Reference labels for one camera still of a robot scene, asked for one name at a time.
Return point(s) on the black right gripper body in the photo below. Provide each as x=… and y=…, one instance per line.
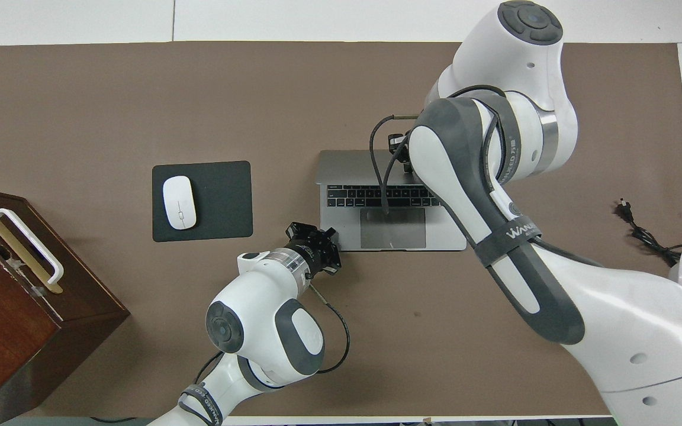
x=396, y=141

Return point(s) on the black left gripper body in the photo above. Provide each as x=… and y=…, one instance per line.
x=311, y=257

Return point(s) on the grey laptop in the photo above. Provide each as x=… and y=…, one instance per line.
x=394, y=228

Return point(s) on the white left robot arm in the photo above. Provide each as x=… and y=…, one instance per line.
x=258, y=313

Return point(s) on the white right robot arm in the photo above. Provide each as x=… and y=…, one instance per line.
x=613, y=319

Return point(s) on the black mouse pad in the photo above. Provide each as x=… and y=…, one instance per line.
x=222, y=201

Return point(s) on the white computer mouse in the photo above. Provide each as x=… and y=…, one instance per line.
x=179, y=204

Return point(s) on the brown table mat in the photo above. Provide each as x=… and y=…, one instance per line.
x=140, y=89

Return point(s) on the dark wooden box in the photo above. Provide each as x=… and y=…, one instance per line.
x=9, y=307

